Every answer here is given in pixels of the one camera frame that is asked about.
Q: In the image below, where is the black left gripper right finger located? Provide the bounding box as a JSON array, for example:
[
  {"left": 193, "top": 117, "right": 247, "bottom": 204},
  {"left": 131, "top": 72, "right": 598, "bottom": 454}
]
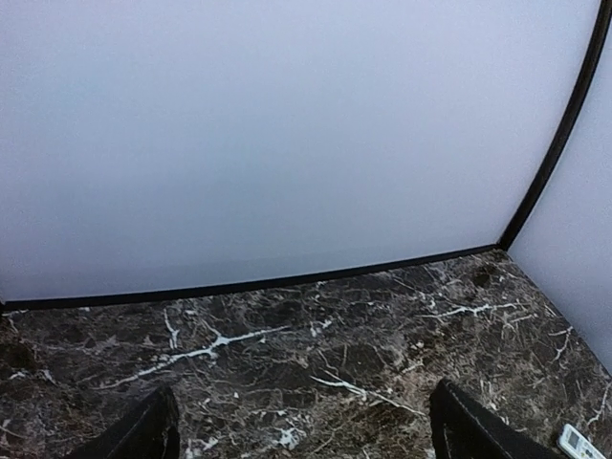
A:
[{"left": 429, "top": 379, "right": 559, "bottom": 459}]

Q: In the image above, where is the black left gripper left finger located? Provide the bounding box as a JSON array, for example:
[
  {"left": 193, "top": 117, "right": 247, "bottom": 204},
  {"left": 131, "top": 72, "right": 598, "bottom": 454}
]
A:
[{"left": 66, "top": 385, "right": 180, "bottom": 459}]

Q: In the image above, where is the white remote control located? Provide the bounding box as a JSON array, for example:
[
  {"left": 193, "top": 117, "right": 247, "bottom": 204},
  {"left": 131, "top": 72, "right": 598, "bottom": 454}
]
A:
[{"left": 557, "top": 424, "right": 605, "bottom": 459}]

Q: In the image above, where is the black vertical frame post right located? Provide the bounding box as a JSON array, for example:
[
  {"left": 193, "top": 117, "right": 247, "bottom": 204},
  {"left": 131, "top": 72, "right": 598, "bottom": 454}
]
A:
[{"left": 496, "top": 0, "right": 611, "bottom": 251}]

